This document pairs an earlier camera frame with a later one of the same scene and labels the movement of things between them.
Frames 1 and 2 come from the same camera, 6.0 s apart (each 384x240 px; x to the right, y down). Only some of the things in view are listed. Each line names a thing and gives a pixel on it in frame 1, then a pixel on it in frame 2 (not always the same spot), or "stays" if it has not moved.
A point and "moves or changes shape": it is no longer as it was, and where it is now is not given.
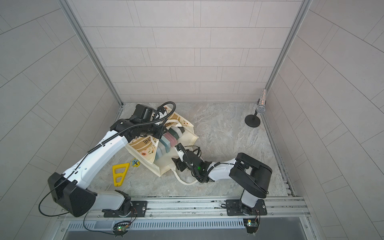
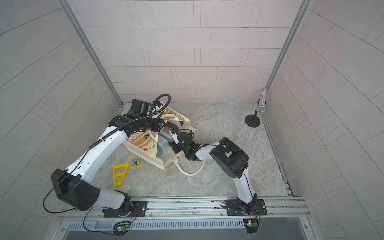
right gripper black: (179, 163) to (175, 146)
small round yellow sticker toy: (135, 162) stays
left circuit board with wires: (122, 227) stays
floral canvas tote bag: (156, 153) moves or changes shape
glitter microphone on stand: (253, 120) stays
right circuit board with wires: (252, 224) stays
